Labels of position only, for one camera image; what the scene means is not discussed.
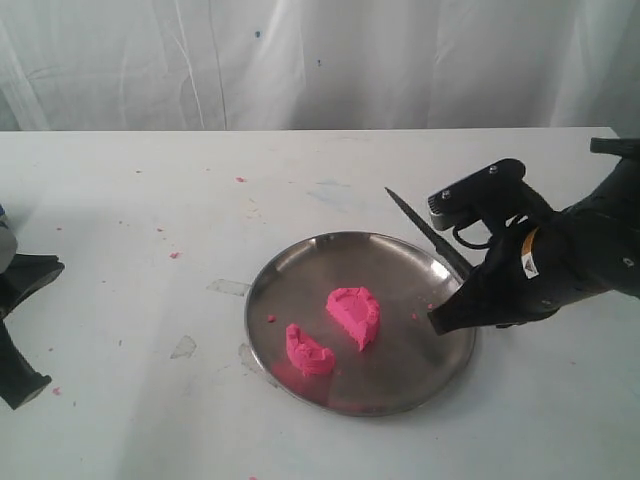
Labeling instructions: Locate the clear tape piece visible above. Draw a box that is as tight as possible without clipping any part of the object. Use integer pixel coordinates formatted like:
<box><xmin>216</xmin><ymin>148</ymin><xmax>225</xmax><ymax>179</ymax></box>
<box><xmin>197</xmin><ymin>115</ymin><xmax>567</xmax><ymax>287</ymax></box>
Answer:
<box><xmin>206</xmin><ymin>279</ymin><xmax>250</xmax><ymax>297</ymax></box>
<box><xmin>170</xmin><ymin>335</ymin><xmax>197</xmax><ymax>360</ymax></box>

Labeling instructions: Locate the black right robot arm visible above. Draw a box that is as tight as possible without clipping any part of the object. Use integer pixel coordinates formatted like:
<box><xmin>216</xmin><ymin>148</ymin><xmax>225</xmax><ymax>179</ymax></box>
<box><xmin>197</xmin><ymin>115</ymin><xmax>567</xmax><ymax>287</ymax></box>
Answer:
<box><xmin>428</xmin><ymin>139</ymin><xmax>639</xmax><ymax>335</ymax></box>

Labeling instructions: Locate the round steel plate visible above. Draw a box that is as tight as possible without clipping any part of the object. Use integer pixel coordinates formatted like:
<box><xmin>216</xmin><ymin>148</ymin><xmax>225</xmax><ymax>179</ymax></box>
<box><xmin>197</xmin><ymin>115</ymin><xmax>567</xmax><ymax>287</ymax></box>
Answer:
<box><xmin>245</xmin><ymin>232</ymin><xmax>476</xmax><ymax>416</ymax></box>

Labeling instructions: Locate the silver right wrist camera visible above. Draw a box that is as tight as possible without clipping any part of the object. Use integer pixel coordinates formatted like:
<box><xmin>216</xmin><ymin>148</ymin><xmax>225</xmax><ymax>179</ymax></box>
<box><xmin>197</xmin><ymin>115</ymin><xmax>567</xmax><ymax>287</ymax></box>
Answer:
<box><xmin>427</xmin><ymin>158</ymin><xmax>554</xmax><ymax>234</ymax></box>

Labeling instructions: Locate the white backdrop curtain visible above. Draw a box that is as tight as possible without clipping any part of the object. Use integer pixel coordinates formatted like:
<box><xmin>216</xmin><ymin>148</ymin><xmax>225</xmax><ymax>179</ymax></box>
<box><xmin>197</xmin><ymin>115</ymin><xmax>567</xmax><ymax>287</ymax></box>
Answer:
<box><xmin>1</xmin><ymin>1</ymin><xmax>639</xmax><ymax>137</ymax></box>

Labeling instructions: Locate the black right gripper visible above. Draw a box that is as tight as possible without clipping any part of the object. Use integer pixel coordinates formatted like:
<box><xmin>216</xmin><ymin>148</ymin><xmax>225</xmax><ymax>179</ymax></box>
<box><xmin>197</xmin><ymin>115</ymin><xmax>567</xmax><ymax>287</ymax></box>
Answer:
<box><xmin>428</xmin><ymin>220</ymin><xmax>559</xmax><ymax>336</ymax></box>

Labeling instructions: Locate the clear tape piece lower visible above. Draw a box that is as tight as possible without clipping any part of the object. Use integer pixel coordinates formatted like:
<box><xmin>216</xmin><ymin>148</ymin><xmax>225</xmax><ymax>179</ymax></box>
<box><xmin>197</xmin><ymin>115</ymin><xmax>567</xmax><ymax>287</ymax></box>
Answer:
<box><xmin>170</xmin><ymin>335</ymin><xmax>197</xmax><ymax>360</ymax></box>

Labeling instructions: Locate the small pink dough piece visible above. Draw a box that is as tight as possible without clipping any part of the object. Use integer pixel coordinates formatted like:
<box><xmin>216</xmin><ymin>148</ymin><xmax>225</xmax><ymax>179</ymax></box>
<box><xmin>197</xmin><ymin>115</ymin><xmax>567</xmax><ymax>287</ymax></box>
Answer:
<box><xmin>285</xmin><ymin>323</ymin><xmax>336</xmax><ymax>376</ymax></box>

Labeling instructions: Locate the black knife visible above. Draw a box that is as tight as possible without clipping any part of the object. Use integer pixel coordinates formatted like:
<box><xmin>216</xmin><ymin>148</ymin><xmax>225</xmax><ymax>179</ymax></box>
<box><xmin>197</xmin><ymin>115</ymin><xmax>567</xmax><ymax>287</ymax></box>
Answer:
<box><xmin>385</xmin><ymin>187</ymin><xmax>473</xmax><ymax>281</ymax></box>

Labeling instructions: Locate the clear tape piece upper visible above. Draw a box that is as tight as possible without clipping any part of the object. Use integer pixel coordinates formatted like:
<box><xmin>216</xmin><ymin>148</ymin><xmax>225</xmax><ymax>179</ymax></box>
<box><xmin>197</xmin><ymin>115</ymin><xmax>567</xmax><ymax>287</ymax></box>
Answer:
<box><xmin>206</xmin><ymin>279</ymin><xmax>250</xmax><ymax>297</ymax></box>

